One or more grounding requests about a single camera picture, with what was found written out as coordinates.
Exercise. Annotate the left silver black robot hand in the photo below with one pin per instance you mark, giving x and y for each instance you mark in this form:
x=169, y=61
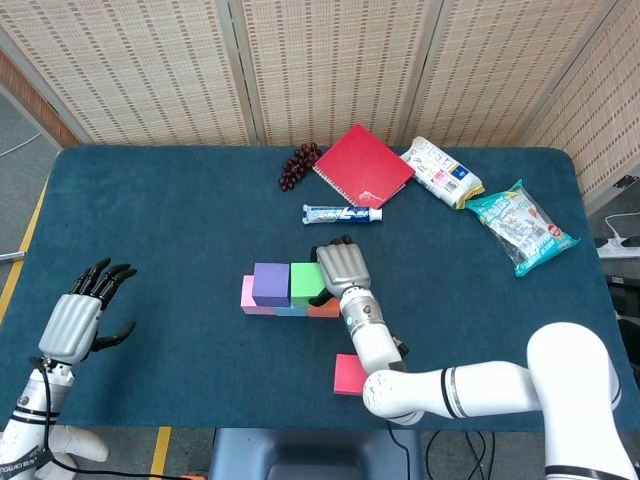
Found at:
x=70, y=325

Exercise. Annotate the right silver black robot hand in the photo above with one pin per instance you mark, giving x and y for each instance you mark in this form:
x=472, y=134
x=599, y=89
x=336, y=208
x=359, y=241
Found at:
x=345, y=267

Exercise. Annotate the green foam cube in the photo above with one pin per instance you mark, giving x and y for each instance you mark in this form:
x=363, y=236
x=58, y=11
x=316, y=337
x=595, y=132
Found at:
x=305, y=282

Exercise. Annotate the orange foam cube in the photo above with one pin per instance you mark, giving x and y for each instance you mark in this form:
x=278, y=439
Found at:
x=327, y=310

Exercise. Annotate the light blue foam cube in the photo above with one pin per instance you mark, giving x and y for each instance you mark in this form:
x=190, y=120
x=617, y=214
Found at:
x=290, y=311

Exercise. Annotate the purple foam cube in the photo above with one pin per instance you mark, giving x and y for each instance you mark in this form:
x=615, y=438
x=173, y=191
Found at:
x=270, y=285

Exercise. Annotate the pink foam cube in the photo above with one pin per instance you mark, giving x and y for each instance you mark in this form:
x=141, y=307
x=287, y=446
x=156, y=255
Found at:
x=246, y=295

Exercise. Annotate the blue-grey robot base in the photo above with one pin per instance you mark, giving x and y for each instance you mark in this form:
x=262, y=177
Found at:
x=315, y=455

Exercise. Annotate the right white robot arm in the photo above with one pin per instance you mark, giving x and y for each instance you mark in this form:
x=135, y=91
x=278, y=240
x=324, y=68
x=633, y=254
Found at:
x=480, y=390

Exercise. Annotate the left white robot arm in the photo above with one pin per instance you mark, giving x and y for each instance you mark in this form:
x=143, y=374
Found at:
x=30, y=415

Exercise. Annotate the blue white toothpaste tube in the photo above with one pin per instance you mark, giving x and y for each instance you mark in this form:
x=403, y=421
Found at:
x=340, y=215

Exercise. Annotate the silver metal rod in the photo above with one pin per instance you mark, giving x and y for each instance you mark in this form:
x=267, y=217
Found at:
x=12, y=257

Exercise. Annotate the red spiral notebook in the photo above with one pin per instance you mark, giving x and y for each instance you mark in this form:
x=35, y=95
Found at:
x=362, y=165

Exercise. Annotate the red foam cube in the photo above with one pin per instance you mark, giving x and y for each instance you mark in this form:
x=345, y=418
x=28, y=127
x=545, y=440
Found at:
x=347, y=375

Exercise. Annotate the dark red grape bunch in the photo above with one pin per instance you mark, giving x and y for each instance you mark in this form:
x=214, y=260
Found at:
x=297, y=167

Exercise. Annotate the teal felt table cloth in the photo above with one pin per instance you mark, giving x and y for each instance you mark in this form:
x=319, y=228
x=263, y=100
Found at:
x=150, y=225

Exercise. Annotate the white yellow-edged snack bag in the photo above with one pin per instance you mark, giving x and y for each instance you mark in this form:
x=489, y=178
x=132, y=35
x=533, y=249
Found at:
x=440, y=172

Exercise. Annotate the teal clear snack bag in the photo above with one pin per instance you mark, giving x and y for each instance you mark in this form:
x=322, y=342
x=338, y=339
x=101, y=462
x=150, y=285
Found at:
x=525, y=225

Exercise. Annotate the woven bamboo folding screen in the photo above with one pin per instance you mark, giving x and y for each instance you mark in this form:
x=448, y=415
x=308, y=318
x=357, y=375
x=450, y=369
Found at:
x=325, y=65

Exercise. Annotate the white power strip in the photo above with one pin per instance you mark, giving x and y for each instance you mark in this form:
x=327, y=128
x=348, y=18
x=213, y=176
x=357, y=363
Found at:
x=615, y=250

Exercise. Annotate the black equipment case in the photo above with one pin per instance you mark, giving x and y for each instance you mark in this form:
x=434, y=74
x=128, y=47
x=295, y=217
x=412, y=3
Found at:
x=625, y=297

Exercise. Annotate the black screen hinge bracket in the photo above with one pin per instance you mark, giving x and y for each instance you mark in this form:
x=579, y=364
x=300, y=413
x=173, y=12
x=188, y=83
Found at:
x=625, y=182

